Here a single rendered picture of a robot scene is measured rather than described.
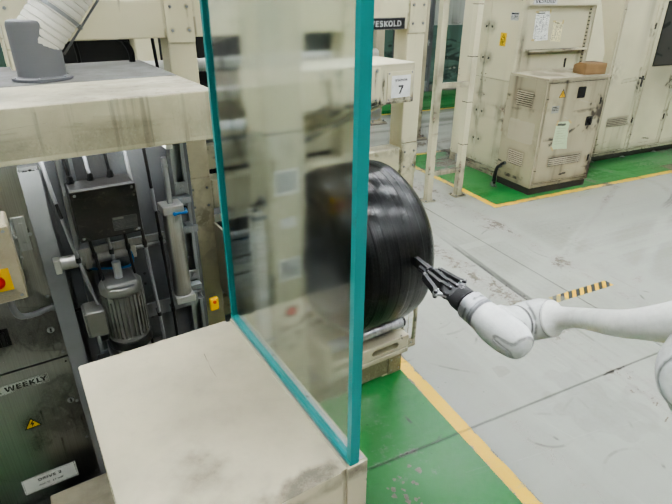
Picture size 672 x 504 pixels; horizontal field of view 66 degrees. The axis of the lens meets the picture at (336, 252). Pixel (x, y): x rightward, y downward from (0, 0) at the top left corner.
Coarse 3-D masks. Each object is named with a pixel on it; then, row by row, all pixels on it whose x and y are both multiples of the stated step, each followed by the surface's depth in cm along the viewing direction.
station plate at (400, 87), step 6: (396, 78) 192; (402, 78) 193; (408, 78) 194; (396, 84) 193; (402, 84) 194; (408, 84) 195; (396, 90) 194; (402, 90) 195; (408, 90) 197; (396, 96) 195; (402, 96) 196
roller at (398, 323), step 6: (402, 318) 195; (384, 324) 191; (390, 324) 192; (396, 324) 193; (402, 324) 194; (372, 330) 188; (378, 330) 189; (384, 330) 190; (390, 330) 192; (366, 336) 186; (372, 336) 188
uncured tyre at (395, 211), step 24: (384, 168) 174; (384, 192) 165; (408, 192) 168; (384, 216) 161; (408, 216) 164; (384, 240) 159; (408, 240) 163; (432, 240) 171; (384, 264) 159; (408, 264) 164; (432, 264) 171; (384, 288) 162; (408, 288) 168; (384, 312) 169; (408, 312) 181
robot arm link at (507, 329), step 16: (480, 320) 139; (496, 320) 136; (512, 320) 135; (528, 320) 140; (480, 336) 140; (496, 336) 135; (512, 336) 132; (528, 336) 133; (512, 352) 133; (528, 352) 136
